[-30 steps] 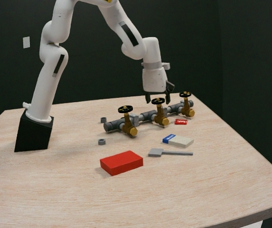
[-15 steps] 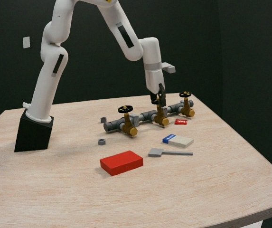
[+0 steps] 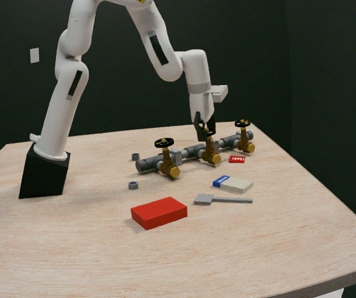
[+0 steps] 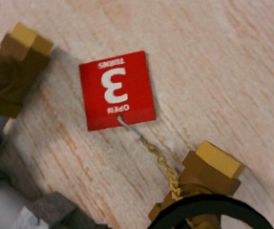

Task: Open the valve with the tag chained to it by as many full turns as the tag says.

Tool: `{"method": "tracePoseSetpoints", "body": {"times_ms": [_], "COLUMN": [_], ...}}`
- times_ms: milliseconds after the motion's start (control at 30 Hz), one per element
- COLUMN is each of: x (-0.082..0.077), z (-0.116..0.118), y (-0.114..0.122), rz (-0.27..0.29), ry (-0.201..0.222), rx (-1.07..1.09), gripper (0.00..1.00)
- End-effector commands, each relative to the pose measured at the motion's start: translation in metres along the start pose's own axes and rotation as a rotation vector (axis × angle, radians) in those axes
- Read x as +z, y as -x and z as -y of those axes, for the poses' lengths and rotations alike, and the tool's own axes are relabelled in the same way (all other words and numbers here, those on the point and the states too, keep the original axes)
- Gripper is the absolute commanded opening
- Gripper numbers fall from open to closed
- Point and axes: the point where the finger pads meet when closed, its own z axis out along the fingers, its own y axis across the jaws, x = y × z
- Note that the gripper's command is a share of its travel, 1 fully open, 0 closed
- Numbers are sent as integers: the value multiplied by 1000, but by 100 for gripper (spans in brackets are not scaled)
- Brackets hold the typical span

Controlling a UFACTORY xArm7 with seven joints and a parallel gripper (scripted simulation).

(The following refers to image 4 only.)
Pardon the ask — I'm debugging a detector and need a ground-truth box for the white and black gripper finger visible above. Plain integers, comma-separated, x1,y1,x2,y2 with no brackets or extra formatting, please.
95,224,113,229

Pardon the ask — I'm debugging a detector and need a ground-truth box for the red square tag with chain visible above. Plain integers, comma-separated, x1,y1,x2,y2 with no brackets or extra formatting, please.
77,51,181,200

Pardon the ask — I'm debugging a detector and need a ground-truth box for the grey t-shaped pipe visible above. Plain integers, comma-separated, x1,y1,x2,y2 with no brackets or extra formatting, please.
0,23,274,229

